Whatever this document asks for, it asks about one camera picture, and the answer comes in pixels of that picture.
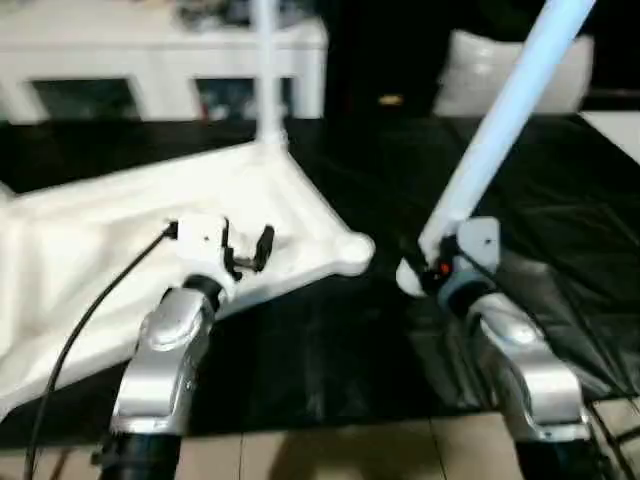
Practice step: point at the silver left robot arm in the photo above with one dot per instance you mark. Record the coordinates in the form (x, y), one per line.
(160, 350)

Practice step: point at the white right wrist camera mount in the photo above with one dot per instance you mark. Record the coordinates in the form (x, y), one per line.
(480, 245)

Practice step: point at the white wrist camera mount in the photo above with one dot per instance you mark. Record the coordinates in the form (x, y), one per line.
(480, 245)
(200, 245)

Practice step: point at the white flat board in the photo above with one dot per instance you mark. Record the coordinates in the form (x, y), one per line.
(617, 132)

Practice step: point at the white pillow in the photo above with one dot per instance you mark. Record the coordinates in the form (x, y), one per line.
(475, 75)

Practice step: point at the black cabinet with gold label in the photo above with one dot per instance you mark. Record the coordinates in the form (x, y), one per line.
(380, 60)

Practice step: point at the white glass-door cabinet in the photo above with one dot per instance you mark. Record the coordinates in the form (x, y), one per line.
(150, 50)

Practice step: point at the white plastic table leg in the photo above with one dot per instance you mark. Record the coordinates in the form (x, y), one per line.
(500, 135)
(270, 75)

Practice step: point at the black table mat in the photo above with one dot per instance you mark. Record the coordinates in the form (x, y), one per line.
(550, 200)

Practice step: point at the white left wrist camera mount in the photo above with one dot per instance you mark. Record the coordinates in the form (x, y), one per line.
(200, 245)

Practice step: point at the white plastic table top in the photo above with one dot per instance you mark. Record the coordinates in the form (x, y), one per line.
(100, 250)

